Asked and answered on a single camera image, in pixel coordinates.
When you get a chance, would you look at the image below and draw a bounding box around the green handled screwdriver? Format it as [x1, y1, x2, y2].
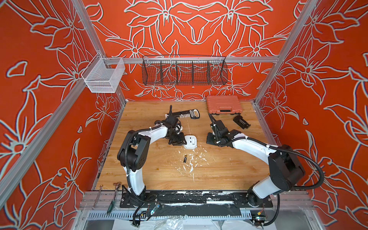
[106, 182, 121, 215]

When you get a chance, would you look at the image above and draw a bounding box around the clear plastic bag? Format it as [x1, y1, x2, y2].
[153, 218, 184, 230]

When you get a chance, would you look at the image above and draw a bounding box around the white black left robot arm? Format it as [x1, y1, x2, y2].
[117, 106, 187, 227]

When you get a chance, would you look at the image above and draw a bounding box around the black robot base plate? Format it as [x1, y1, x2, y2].
[119, 190, 274, 209]

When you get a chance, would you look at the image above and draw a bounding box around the black white screwdriver bit holder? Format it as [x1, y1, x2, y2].
[165, 109, 200, 119]

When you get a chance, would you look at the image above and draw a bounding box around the black wire wall basket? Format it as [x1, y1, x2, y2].
[141, 55, 229, 86]

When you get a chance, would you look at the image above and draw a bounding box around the white wire wall basket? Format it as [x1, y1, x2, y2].
[81, 53, 126, 93]

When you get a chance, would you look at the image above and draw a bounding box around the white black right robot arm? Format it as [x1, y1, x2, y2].
[206, 114, 325, 228]

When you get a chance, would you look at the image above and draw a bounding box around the black small vise clamp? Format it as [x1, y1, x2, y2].
[233, 115, 251, 129]

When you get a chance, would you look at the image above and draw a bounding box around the red plastic tool case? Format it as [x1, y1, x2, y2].
[206, 95, 243, 115]

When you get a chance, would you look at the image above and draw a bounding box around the white alarm clock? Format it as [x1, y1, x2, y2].
[183, 135, 197, 150]

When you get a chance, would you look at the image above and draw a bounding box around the metal wrench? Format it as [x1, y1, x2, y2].
[92, 185, 103, 210]

